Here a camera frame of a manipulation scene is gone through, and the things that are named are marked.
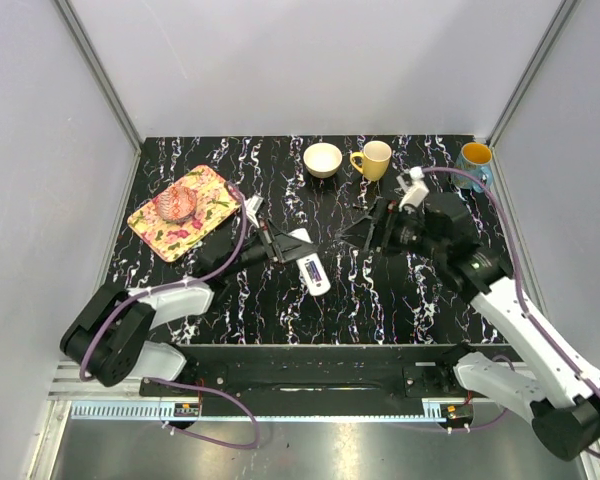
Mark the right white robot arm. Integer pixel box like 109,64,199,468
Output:
338,193,600,461

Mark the aluminium frame post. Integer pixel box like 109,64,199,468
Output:
51,0,143,152
475,0,581,149

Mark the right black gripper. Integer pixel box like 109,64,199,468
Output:
335,196,446,261

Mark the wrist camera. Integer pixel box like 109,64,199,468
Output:
245,194,264,227
397,167,429,211

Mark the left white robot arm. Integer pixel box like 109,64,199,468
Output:
60,221,317,387

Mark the left aluminium frame post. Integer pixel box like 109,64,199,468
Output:
51,0,143,152

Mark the pink patterned small bowl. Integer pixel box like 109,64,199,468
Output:
153,185,197,223

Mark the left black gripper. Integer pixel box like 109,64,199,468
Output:
221,218,317,278

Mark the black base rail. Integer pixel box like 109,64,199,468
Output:
139,345,472,422

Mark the right aluminium frame post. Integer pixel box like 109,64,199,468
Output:
475,0,581,149

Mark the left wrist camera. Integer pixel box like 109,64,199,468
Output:
245,194,264,227

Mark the cream ceramic bowl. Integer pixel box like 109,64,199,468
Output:
303,142,342,179

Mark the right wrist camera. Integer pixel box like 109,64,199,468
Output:
397,167,429,211

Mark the yellow mug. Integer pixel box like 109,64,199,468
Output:
349,140,392,181

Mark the dark blue battery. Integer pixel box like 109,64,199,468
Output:
305,261,324,284

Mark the white remote control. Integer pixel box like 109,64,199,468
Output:
290,228,331,297

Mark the blue butterfly mug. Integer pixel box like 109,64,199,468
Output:
451,142,493,192

